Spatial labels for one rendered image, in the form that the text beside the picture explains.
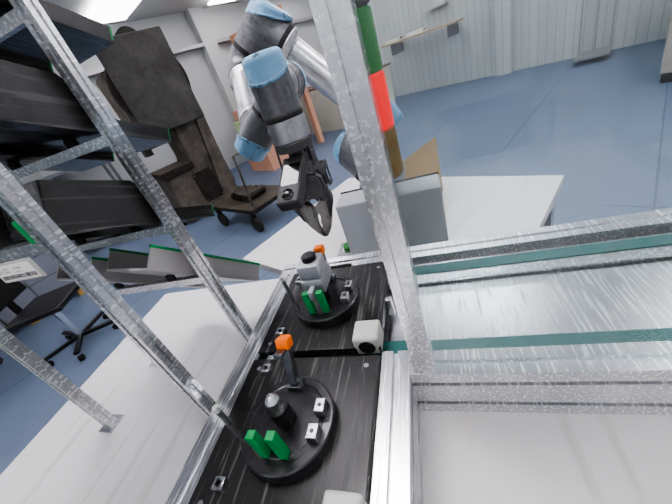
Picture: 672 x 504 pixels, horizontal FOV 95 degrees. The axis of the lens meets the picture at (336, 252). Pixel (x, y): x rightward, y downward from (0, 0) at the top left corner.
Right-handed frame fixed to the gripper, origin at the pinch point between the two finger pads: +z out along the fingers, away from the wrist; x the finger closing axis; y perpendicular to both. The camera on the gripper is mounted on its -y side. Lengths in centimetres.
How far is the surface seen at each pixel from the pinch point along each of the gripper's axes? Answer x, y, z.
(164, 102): 272, 316, -49
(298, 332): 4.5, -19.2, 10.4
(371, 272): -8.6, -3.1, 10.4
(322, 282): -2.3, -14.5, 2.5
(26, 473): 67, -44, 21
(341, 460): -8.4, -40.8, 10.5
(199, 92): 398, 587, -55
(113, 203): 22.8, -20.6, -22.9
